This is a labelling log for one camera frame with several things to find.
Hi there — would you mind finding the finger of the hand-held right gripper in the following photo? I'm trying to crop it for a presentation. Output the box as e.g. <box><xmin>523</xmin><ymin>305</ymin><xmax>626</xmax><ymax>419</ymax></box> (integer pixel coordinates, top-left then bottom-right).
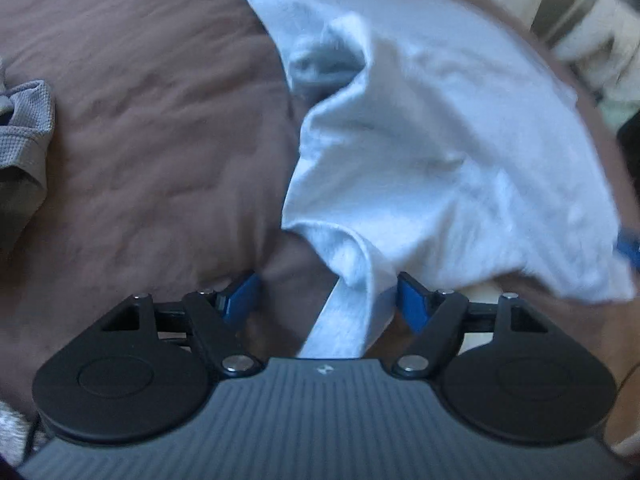
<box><xmin>616</xmin><ymin>227</ymin><xmax>640</xmax><ymax>267</ymax></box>

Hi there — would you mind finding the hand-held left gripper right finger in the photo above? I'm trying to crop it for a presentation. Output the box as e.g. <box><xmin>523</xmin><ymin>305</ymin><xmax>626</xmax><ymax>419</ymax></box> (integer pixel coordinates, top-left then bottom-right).
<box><xmin>390</xmin><ymin>270</ymin><xmax>552</xmax><ymax>380</ymax></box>

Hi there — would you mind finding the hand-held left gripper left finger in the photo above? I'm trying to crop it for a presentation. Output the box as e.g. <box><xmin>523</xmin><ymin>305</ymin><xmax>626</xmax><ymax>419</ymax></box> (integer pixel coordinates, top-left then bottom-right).
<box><xmin>99</xmin><ymin>271</ymin><xmax>263</xmax><ymax>380</ymax></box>

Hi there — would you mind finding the light blue t-shirt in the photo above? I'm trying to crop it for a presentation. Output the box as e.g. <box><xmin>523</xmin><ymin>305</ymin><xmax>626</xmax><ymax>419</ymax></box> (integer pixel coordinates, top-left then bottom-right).
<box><xmin>232</xmin><ymin>0</ymin><xmax>637</xmax><ymax>361</ymax></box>

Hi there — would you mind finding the brown bed sheet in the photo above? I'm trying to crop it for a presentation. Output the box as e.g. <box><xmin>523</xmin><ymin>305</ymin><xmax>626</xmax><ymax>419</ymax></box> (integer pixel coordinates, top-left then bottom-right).
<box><xmin>0</xmin><ymin>0</ymin><xmax>640</xmax><ymax>411</ymax></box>

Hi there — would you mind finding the white draped sheet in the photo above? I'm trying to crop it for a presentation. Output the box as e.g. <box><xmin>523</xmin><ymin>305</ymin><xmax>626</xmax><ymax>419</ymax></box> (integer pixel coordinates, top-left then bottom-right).
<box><xmin>547</xmin><ymin>0</ymin><xmax>640</xmax><ymax>106</ymax></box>

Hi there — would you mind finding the grey waffle garment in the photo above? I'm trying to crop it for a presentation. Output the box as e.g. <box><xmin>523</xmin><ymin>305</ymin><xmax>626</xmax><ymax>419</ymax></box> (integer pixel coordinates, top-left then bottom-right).
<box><xmin>0</xmin><ymin>57</ymin><xmax>57</xmax><ymax>261</ymax></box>

